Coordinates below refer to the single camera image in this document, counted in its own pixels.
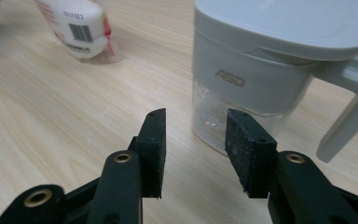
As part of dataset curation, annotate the white lidded jar with handle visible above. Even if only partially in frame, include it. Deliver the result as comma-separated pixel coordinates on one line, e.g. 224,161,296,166
190,0,358,164

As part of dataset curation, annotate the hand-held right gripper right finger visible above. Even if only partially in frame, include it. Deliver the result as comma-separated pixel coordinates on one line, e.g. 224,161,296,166
225,108,358,224

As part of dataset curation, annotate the clear plastic bag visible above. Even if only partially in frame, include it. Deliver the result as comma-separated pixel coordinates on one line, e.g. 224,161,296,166
35,0,119,63

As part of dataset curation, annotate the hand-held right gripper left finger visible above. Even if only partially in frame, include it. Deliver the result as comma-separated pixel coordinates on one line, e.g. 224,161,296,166
87,107,167,224

